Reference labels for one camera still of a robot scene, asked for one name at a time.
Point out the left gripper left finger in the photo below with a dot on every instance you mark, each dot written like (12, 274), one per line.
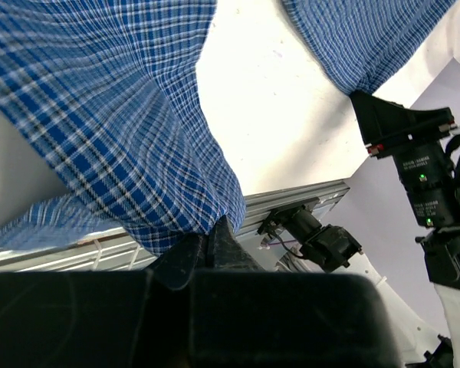
(102, 318)

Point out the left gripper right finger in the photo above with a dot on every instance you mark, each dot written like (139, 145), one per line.
(240, 316)

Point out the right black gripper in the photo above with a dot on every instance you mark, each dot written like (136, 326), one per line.
(410, 137)

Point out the blue plaid long sleeve shirt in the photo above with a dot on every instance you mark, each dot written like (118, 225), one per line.
(166, 113)

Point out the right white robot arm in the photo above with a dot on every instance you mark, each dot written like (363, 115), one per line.
(334, 249)

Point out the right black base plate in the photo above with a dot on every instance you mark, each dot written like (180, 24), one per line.
(296, 218)

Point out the aluminium rail frame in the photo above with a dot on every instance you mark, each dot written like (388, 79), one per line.
(61, 235)

